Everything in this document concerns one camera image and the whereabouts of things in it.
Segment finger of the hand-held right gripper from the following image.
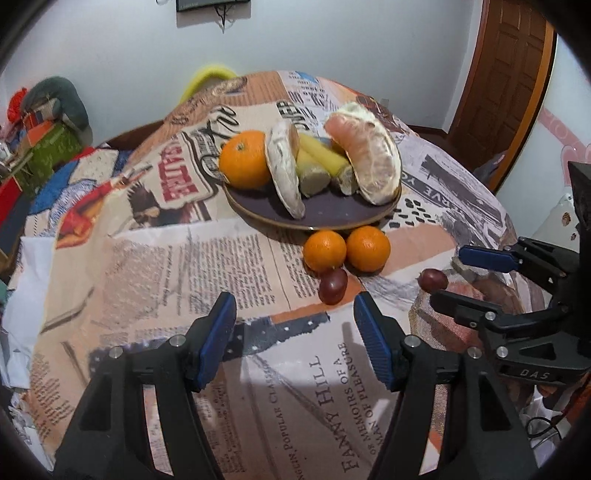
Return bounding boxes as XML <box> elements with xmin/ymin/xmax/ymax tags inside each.
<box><xmin>429</xmin><ymin>290</ymin><xmax>568</xmax><ymax>333</ymax></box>
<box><xmin>459</xmin><ymin>236</ymin><xmax>580</xmax><ymax>289</ymax></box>

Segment grey plush pillow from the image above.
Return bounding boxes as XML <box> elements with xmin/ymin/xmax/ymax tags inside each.
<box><xmin>21</xmin><ymin>76</ymin><xmax>93</xmax><ymax>144</ymax></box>

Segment white cloth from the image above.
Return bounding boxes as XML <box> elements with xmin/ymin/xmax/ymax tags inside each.
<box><xmin>0</xmin><ymin>235</ymin><xmax>56</xmax><ymax>388</ymax></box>

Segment orange cardboard box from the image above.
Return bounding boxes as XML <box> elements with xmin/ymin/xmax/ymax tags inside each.
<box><xmin>23</xmin><ymin>117</ymin><xmax>61</xmax><ymax>144</ymax></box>

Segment dark wooden bed frame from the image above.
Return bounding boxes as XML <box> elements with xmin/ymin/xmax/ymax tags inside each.
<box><xmin>99</xmin><ymin>117</ymin><xmax>171</xmax><ymax>151</ymax></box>

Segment small black wall monitor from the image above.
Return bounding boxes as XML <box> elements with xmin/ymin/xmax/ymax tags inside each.
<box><xmin>175</xmin><ymin>0</ymin><xmax>252</xmax><ymax>13</ymax></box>

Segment blue patchwork quilt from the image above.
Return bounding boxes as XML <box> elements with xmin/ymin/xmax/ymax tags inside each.
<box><xmin>28</xmin><ymin>148</ymin><xmax>139</xmax><ymax>222</ymax></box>

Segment large orange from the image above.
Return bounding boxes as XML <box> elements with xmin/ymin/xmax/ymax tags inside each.
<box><xmin>219</xmin><ymin>130</ymin><xmax>273</xmax><ymax>190</ymax></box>

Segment newspaper print tablecloth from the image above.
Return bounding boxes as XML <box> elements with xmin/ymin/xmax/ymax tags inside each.
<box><xmin>9</xmin><ymin>69</ymin><xmax>546</xmax><ymax>480</ymax></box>

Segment yellow curved chair back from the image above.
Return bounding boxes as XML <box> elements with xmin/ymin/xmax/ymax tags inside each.
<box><xmin>179</xmin><ymin>65</ymin><xmax>238</xmax><ymax>104</ymax></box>

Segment red plastic bag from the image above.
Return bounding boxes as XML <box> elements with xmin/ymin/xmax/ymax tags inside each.
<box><xmin>7</xmin><ymin>88</ymin><xmax>28</xmax><ymax>123</ymax></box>

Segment thin black cable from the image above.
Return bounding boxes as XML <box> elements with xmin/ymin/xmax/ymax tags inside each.
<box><xmin>522</xmin><ymin>413</ymin><xmax>568</xmax><ymax>450</ymax></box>

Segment dark red grape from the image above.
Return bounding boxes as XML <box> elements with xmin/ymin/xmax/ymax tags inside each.
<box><xmin>318</xmin><ymin>268</ymin><xmax>348</xmax><ymax>306</ymax></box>
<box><xmin>417</xmin><ymin>270</ymin><xmax>448</xmax><ymax>292</ymax></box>

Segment pink wall sticker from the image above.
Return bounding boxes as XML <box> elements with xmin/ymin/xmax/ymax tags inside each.
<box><xmin>540</xmin><ymin>106</ymin><xmax>591</xmax><ymax>162</ymax></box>

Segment purple ceramic plate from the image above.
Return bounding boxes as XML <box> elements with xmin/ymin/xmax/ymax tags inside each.
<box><xmin>223</xmin><ymin>178</ymin><xmax>402</xmax><ymax>232</ymax></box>

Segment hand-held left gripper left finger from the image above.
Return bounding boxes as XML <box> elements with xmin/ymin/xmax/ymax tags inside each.
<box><xmin>53</xmin><ymin>292</ymin><xmax>237</xmax><ymax>480</ymax></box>

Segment green fabric bag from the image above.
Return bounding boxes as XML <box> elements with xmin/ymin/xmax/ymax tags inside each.
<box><xmin>18</xmin><ymin>124</ymin><xmax>86</xmax><ymax>185</ymax></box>

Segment red box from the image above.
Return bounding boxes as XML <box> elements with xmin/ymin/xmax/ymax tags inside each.
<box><xmin>0</xmin><ymin>178</ymin><xmax>26</xmax><ymax>208</ymax></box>

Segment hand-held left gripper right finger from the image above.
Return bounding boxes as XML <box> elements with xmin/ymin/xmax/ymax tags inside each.
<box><xmin>353</xmin><ymin>292</ymin><xmax>539</xmax><ymax>480</ymax></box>

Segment brown wooden door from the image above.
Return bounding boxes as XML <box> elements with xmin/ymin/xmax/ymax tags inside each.
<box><xmin>448</xmin><ymin>0</ymin><xmax>557</xmax><ymax>192</ymax></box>

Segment small tangerine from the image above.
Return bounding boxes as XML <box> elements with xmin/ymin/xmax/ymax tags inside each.
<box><xmin>303</xmin><ymin>230</ymin><xmax>347</xmax><ymax>273</ymax></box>
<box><xmin>346</xmin><ymin>225</ymin><xmax>391</xmax><ymax>272</ymax></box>

